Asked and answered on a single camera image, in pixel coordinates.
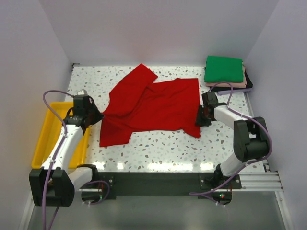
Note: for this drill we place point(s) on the folded pink t shirt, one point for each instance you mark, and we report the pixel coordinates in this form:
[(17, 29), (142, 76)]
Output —
[(223, 83)]

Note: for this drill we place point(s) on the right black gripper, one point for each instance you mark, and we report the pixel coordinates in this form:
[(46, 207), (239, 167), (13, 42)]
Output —
[(198, 120)]

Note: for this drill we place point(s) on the folded green t shirt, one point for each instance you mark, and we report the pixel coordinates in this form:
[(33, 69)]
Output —
[(226, 69)]

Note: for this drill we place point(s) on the aluminium frame rail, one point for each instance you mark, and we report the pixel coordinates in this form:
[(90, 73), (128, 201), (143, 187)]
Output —
[(222, 194)]

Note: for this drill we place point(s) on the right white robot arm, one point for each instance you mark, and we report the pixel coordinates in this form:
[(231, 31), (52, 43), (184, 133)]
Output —
[(251, 141)]

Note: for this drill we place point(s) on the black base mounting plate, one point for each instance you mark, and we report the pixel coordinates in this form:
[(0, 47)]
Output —
[(149, 184)]

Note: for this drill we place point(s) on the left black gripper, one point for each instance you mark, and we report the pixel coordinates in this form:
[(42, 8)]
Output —
[(99, 116)]

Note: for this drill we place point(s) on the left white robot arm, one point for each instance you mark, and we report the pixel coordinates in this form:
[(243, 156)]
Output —
[(50, 184)]

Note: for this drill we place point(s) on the folded black t shirt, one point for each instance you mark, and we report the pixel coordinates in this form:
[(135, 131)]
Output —
[(227, 88)]

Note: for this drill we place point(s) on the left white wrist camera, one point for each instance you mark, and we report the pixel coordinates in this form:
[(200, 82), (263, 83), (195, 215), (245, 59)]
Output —
[(82, 92)]

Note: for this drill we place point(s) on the red t shirt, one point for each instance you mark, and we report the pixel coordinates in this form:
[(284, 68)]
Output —
[(138, 103)]

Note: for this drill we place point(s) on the yellow plastic bin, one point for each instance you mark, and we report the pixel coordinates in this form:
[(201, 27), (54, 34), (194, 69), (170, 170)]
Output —
[(50, 133)]

